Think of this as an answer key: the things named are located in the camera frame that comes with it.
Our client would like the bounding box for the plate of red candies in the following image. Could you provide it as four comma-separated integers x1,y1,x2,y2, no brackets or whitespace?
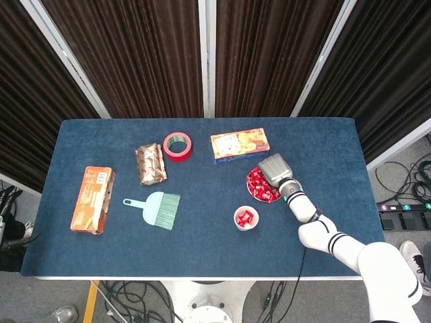
247,167,282,204

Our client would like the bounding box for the grey shoe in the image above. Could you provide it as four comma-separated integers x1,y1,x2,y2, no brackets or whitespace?
43,304,79,323

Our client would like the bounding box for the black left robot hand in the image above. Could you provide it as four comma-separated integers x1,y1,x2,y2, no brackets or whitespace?
0,188,24,216

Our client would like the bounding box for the white green hand brush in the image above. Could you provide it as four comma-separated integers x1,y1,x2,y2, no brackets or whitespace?
123,191,181,231

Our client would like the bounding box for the orange cardboard box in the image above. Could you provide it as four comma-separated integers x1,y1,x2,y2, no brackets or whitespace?
69,166,117,236

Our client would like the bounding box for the black floor cable bundle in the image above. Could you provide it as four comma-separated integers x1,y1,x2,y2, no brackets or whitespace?
375,134,431,206
257,281,304,323
97,281,183,323

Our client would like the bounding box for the round metal plate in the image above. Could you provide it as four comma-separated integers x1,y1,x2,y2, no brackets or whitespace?
246,166,284,203

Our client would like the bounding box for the blue yellow cracker box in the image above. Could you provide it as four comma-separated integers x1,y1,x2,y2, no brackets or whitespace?
210,127,271,165

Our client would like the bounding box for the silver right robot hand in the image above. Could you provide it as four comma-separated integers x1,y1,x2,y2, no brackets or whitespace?
257,153,294,188

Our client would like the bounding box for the brown patterned snack bag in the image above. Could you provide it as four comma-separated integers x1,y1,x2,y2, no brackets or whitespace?
135,142,168,186

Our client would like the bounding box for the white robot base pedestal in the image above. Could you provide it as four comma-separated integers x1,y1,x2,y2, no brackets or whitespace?
158,279,255,323

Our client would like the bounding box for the blue felt tablecloth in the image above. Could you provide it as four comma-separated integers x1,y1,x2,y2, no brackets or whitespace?
20,117,387,277

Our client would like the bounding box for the white sneaker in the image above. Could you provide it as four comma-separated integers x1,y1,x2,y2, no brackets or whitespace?
399,240,431,297

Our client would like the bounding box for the brown curtain panel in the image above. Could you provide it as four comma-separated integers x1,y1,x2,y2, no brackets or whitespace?
40,0,205,118
298,0,431,164
215,0,345,118
0,0,102,192

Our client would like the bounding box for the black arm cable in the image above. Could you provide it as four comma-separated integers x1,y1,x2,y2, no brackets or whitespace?
295,247,308,283

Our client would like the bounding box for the white partition bottom rail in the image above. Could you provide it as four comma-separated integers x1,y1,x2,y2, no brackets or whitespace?
366,117,431,172
0,173,43,198

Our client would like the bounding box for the white partition post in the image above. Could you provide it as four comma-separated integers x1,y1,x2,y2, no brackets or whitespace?
19,0,112,118
290,0,358,118
197,0,217,118

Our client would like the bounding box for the red object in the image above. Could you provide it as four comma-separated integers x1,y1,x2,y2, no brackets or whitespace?
236,210,256,228

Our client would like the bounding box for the white paper cup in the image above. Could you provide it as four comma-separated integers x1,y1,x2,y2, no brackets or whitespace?
233,205,260,231

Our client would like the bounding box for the red tape roll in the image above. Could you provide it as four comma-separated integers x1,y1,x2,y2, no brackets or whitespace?
163,132,193,163

